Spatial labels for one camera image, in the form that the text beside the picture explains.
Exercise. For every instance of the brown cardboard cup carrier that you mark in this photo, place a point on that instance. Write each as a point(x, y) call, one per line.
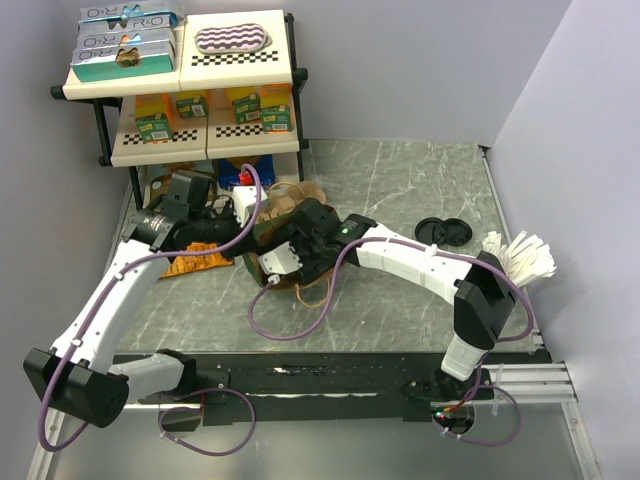
point(280, 205)

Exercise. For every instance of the brown paper bag with handles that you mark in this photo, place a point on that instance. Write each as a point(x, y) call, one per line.
point(311, 211)

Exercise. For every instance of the green small box left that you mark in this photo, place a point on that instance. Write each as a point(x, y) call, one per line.
point(155, 128)

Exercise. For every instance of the grey cup of straws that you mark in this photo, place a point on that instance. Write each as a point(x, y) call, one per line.
point(525, 259)

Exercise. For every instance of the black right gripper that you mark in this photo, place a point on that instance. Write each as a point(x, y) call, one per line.
point(311, 269)

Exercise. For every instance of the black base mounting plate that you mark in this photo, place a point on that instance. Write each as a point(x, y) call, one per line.
point(294, 386)

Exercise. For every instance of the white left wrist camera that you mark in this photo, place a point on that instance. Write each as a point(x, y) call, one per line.
point(248, 198)

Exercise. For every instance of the blue chip bag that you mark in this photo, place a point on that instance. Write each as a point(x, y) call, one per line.
point(230, 172)

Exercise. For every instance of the green small box centre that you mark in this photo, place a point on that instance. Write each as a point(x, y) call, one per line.
point(192, 106)

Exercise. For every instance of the green small box front-right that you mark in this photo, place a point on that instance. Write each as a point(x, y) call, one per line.
point(276, 119)

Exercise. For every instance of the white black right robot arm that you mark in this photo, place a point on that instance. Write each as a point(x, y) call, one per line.
point(482, 299)

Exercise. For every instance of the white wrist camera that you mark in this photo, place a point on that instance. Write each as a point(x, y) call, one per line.
point(279, 262)
point(248, 198)

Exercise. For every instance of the brown snack bag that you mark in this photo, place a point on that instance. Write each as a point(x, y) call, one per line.
point(156, 182)

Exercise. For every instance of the orange snack bag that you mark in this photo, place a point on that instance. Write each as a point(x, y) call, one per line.
point(191, 264)

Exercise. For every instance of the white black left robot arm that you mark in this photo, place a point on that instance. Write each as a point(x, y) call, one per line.
point(77, 375)

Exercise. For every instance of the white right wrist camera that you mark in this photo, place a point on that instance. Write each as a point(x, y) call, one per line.
point(279, 262)

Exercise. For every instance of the striped purple cloth pad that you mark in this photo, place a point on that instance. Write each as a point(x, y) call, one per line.
point(242, 38)

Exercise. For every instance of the green small box right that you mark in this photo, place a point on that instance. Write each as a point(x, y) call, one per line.
point(246, 109)

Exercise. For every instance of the cream three-tier shelf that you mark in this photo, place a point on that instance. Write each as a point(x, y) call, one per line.
point(216, 136)

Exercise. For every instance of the black plastic cup lid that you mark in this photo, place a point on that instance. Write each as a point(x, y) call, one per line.
point(458, 232)

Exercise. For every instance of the teal tissue box front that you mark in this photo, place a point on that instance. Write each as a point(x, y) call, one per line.
point(119, 62)

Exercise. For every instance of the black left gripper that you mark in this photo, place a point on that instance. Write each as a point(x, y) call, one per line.
point(249, 244)

